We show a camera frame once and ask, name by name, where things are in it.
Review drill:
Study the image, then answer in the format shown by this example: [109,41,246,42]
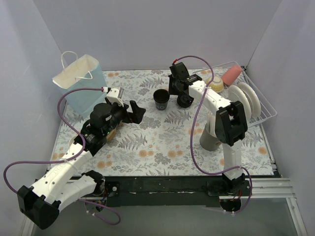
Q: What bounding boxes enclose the stack of black lids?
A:
[177,94,194,108]

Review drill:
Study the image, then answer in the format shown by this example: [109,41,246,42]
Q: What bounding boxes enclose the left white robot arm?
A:
[17,100,146,230]

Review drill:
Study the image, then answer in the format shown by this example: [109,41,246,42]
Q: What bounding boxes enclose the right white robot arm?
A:
[169,61,248,196]

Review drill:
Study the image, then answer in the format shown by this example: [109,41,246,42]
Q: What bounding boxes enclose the back black coffee cup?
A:
[153,89,170,111]

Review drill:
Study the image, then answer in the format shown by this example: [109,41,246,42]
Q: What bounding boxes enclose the brown cardboard cup sleeves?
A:
[106,122,123,146]

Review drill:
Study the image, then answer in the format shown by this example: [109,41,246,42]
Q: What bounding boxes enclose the yellow patterned bowl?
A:
[208,76,224,93]

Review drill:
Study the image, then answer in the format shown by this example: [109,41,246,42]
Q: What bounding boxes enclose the floral tablecloth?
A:
[50,69,275,177]

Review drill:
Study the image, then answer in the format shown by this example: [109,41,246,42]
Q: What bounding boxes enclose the white paper cup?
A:
[68,136,76,148]

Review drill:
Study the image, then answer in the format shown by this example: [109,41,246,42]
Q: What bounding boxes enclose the light blue paper bag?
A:
[52,54,107,118]

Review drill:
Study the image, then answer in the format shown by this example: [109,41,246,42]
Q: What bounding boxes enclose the pink plastic cup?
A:
[221,65,242,86]

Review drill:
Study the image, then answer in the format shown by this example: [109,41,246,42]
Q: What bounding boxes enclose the front white plate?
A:
[228,85,252,121]

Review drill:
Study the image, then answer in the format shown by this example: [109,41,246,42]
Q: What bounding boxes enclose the white plate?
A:
[228,85,252,121]
[237,82,261,118]

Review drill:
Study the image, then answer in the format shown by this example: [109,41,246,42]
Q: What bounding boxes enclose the grey cup with straws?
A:
[199,113,221,151]

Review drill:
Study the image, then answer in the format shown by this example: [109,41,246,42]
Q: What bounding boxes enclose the back white plate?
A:
[237,82,261,118]

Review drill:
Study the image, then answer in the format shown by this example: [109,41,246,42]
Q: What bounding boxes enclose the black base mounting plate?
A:
[81,175,252,208]

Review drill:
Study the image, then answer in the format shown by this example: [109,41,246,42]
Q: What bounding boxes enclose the white wire dish rack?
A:
[189,61,277,127]

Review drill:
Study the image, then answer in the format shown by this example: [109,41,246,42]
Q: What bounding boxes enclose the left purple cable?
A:
[3,88,121,226]

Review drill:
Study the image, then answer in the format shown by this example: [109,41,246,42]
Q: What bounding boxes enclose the aluminium frame rail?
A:
[219,178,308,236]

